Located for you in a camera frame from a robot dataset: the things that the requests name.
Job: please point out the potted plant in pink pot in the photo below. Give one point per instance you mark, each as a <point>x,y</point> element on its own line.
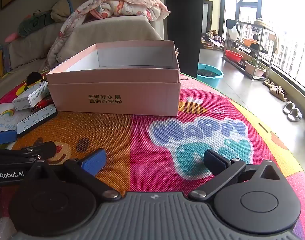
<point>254,68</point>

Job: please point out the small white carton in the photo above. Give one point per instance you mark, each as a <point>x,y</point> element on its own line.
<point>30,96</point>

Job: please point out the pink plush toy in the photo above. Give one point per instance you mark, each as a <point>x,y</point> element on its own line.
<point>10,38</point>

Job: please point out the white rainbow print mat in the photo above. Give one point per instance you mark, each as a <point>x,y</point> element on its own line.
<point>1,120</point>

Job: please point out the teal plastic basin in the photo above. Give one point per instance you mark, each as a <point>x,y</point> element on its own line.
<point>209,74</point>

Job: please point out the red plastic basin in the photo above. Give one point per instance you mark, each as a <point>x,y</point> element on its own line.
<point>233,55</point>

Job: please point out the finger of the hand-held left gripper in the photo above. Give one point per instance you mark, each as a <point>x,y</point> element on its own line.
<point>30,160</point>
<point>38,149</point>

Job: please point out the green plush toy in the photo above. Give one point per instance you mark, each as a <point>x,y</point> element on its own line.
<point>32,22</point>

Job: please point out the beige covered sofa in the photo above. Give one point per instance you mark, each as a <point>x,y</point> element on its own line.
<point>112,30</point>

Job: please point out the pink cardboard box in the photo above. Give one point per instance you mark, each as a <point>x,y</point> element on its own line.
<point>117,90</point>

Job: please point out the bubble wrap sheet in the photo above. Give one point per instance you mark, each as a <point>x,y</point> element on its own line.
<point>2,227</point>

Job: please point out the pair of grey slippers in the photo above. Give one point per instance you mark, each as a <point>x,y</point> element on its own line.
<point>292,110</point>

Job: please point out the colourful cartoon play mat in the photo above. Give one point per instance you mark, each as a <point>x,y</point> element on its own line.
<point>147,140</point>

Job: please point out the black remote control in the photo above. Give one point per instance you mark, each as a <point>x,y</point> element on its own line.
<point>35,120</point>

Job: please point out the orange plastic basin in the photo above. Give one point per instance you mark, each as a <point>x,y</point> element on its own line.
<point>250,41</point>

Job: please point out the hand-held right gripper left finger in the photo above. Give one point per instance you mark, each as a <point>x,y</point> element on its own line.
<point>95,162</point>

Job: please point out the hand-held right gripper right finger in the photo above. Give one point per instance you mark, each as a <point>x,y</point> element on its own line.
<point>216,162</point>

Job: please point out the metal storage rack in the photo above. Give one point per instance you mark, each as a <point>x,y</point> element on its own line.
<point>251,52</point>

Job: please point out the beige pillow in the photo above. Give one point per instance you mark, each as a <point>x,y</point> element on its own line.
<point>63,8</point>

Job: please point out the pink patterned baby blanket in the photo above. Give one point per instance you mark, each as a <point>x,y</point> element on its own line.
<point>125,6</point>

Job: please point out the pair of beige shoes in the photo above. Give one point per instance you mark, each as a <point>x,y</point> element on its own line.
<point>277,92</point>

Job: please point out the black round compact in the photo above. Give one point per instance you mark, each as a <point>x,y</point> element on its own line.
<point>33,78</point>

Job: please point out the pile of small shoes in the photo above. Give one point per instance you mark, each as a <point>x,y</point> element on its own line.
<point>214,39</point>

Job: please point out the dark red metal tube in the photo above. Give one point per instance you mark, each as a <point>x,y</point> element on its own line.
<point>43,103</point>

